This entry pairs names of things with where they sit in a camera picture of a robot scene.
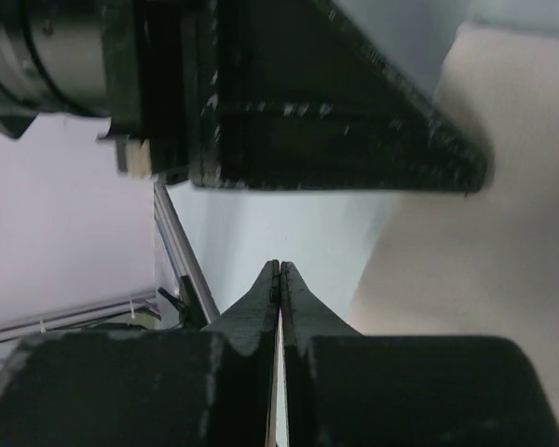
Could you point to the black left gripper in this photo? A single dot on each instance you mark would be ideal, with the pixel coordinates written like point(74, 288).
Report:
point(162, 87)

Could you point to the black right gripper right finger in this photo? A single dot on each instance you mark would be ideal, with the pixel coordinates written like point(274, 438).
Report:
point(344, 388)

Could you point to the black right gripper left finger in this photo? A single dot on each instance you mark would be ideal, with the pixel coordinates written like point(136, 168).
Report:
point(212, 387)

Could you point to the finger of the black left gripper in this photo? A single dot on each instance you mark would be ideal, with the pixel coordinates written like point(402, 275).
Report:
point(291, 95)

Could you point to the white cloth napkin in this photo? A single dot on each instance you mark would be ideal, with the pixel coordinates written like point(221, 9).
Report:
point(486, 263)

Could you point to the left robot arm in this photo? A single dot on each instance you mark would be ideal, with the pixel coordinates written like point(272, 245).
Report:
point(51, 62)

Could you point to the aluminium frame rail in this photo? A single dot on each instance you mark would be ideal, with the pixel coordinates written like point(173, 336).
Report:
point(180, 284)

